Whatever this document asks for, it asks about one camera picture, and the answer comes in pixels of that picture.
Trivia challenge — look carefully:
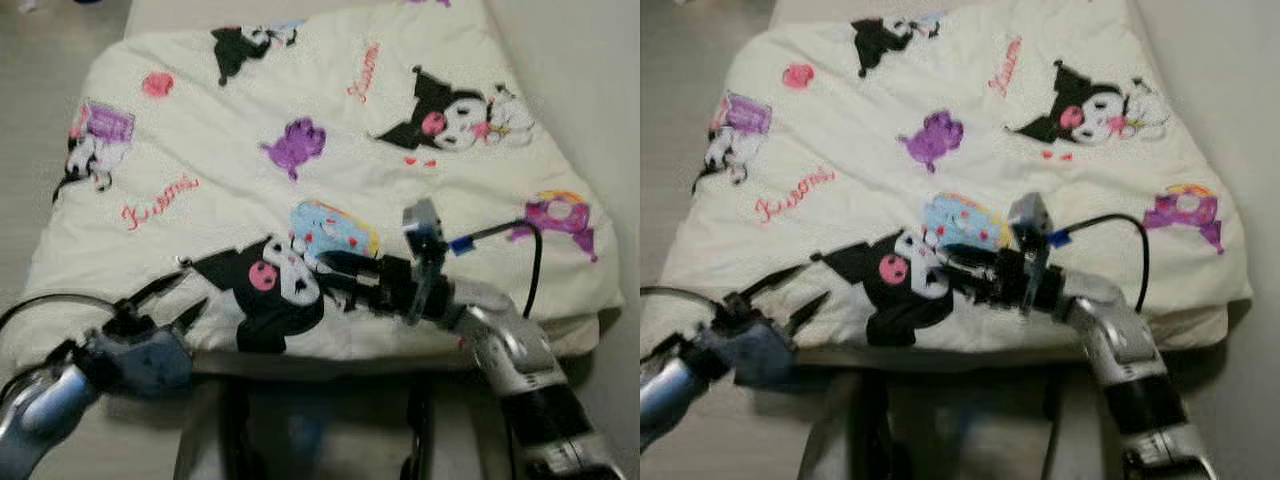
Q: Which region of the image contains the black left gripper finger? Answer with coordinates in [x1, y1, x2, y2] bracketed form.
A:
[165, 298, 211, 336]
[125, 268, 191, 306]
[745, 265, 811, 301]
[785, 293, 831, 336]

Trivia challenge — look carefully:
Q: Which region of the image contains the mattress with beige sheet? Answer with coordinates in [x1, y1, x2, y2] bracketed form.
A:
[640, 0, 1256, 373]
[0, 0, 606, 381]

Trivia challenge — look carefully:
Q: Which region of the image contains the dark left robot leg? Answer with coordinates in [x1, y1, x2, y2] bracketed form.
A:
[800, 372, 901, 480]

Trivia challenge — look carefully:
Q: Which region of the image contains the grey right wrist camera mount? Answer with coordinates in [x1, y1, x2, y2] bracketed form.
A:
[403, 198, 448, 326]
[1008, 192, 1053, 316]

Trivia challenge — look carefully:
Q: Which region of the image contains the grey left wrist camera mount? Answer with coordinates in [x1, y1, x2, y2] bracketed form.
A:
[85, 325, 193, 396]
[700, 315, 801, 386]

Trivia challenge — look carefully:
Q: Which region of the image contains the dark robot leg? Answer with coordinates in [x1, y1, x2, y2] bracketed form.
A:
[400, 378, 511, 480]
[1040, 370, 1111, 480]
[800, 372, 901, 480]

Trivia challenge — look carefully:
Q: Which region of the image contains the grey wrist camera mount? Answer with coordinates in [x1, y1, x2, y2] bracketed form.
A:
[700, 315, 801, 386]
[85, 325, 193, 396]
[403, 198, 448, 326]
[1008, 192, 1053, 316]

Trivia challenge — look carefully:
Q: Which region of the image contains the dark right robot leg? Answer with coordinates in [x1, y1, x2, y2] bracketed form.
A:
[400, 378, 511, 480]
[1040, 370, 1111, 480]

